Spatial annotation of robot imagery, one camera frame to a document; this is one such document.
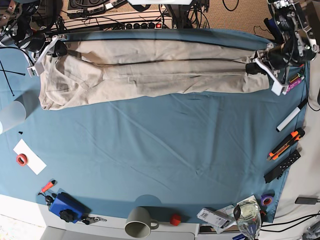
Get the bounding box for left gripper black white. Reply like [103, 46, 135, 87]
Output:
[245, 42, 292, 96]

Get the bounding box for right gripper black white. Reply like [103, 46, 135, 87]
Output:
[27, 34, 68, 77]

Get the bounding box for beige T-shirt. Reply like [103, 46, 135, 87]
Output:
[39, 39, 270, 111]

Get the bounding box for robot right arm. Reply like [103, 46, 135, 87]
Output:
[0, 0, 68, 77]

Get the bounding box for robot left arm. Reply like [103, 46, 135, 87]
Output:
[245, 0, 319, 96]

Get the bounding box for black zip ties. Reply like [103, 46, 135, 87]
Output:
[0, 61, 26, 97]

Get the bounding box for white marker black cap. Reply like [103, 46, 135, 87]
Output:
[276, 98, 308, 132]

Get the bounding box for orange black utility knife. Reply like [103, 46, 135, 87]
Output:
[267, 127, 305, 161]

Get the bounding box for frosted plastic cup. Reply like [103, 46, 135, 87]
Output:
[0, 100, 27, 134]

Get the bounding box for black power strip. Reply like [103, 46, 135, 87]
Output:
[109, 21, 173, 30]

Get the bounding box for black remote control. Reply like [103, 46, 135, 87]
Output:
[264, 149, 301, 184]

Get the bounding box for red tape roll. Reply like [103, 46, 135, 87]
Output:
[16, 153, 29, 167]

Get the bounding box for white paper sheet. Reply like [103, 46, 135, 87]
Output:
[13, 139, 47, 175]

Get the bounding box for purple tape roll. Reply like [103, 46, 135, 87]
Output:
[260, 193, 274, 206]

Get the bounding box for black phone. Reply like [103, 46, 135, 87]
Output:
[294, 196, 320, 205]

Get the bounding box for wine glass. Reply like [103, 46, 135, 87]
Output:
[233, 200, 262, 240]

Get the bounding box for blue box with black knob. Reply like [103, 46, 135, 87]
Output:
[49, 192, 85, 224]

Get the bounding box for white barcode box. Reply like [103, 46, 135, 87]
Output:
[196, 208, 232, 229]

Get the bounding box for keys with carabiner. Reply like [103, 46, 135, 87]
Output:
[81, 216, 107, 225]

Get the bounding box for red cube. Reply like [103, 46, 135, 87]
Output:
[169, 213, 182, 226]

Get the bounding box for grey ceramic mug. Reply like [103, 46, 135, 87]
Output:
[124, 207, 159, 239]

